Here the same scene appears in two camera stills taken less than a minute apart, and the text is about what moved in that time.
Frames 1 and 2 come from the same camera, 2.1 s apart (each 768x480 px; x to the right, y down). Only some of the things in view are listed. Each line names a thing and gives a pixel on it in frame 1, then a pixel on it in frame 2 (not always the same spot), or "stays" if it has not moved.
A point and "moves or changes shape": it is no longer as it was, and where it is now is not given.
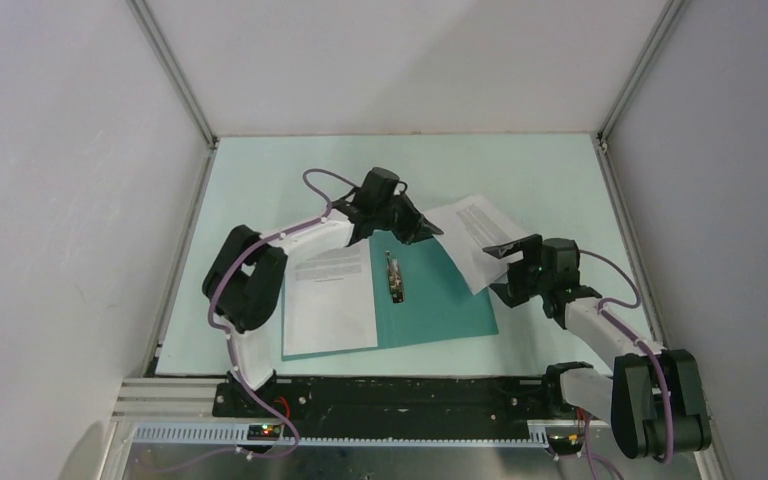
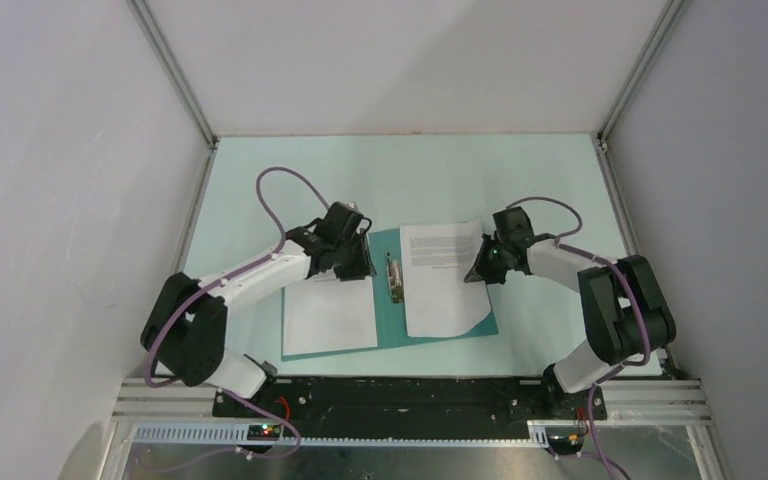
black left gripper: (416, 227) -> (363, 266)
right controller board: (565, 445) stays
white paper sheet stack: (469, 225) moves or changes shape
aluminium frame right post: (670, 11) stays
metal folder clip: (395, 279) stays
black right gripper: (512, 292) -> (480, 270)
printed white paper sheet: (329, 300) stays
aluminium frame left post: (175, 67) stays
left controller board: (263, 432) stays
